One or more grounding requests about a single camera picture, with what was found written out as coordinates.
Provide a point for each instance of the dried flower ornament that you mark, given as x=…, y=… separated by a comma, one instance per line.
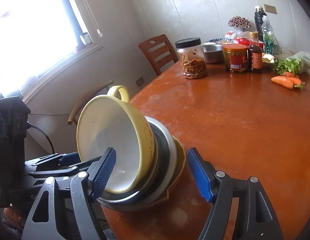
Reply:
x=238, y=23

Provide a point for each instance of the blue-rimmed bowl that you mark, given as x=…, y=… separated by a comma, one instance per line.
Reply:
x=220, y=40

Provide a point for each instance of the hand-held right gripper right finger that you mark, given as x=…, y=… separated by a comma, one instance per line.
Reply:
x=201, y=175

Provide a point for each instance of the curved wooden armchair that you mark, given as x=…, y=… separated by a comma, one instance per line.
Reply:
x=82, y=100

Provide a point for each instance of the small plate of food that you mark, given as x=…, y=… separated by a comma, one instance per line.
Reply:
x=268, y=59

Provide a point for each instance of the red white tissue packet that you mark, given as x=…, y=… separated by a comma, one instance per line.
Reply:
x=242, y=40

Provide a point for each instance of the black thermos bottle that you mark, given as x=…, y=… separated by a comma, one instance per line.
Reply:
x=259, y=25

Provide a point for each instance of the wide steel bowl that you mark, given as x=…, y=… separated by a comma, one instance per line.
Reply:
x=171, y=160

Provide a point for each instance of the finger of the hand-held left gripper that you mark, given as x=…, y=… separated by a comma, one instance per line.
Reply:
x=59, y=171
x=70, y=158

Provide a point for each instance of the red white figurine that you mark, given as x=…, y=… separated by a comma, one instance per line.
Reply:
x=230, y=35

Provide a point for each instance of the slatted wooden chair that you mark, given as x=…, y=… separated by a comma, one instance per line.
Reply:
x=157, y=52

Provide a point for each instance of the small clear container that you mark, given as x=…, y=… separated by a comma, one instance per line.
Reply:
x=85, y=38

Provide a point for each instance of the person's left hand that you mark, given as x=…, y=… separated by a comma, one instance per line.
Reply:
x=12, y=216

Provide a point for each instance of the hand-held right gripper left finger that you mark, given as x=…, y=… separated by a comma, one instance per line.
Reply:
x=105, y=172

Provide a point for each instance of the black-lidded plastic jar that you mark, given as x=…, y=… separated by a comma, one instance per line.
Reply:
x=192, y=62

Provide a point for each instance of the beige wall switch plate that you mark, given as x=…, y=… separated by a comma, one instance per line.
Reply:
x=270, y=9

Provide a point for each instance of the low wall outlet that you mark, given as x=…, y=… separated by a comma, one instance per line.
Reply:
x=140, y=81

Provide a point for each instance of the window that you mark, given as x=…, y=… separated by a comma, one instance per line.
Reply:
x=32, y=30

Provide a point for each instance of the dark sauce bottle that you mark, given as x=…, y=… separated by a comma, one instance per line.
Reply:
x=255, y=57

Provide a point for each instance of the bag of green vegetables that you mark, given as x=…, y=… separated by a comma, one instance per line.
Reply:
x=292, y=63

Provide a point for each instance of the clear plastic bottle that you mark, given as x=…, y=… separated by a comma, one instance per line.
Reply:
x=268, y=37

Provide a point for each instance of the orange-lidded jar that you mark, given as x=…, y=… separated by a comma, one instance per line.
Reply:
x=235, y=60

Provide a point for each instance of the carrot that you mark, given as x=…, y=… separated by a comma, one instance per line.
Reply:
x=295, y=80
x=282, y=82

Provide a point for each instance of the small steel basin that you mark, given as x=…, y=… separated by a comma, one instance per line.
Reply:
x=212, y=53

